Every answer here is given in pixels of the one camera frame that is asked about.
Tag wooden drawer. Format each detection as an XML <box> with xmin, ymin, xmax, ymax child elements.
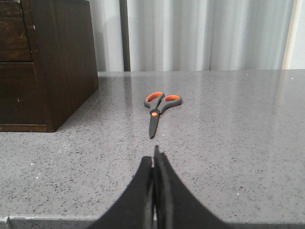
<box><xmin>0</xmin><ymin>62</ymin><xmax>45</xmax><ymax>125</ymax></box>
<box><xmin>0</xmin><ymin>0</ymin><xmax>32</xmax><ymax>62</ymax></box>

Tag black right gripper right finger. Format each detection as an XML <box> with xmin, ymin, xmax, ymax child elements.
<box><xmin>153</xmin><ymin>146</ymin><xmax>230</xmax><ymax>229</ymax></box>

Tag grey orange scissors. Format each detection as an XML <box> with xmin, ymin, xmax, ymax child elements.
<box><xmin>144</xmin><ymin>92</ymin><xmax>182</xmax><ymax>139</ymax></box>

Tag dark wooden drawer cabinet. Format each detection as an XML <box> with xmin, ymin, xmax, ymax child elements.
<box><xmin>0</xmin><ymin>0</ymin><xmax>98</xmax><ymax>132</ymax></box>

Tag white pleated curtain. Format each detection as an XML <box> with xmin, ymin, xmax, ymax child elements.
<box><xmin>90</xmin><ymin>0</ymin><xmax>305</xmax><ymax>72</ymax></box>

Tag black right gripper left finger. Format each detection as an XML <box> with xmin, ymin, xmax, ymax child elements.
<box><xmin>89</xmin><ymin>156</ymin><xmax>154</xmax><ymax>229</ymax></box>

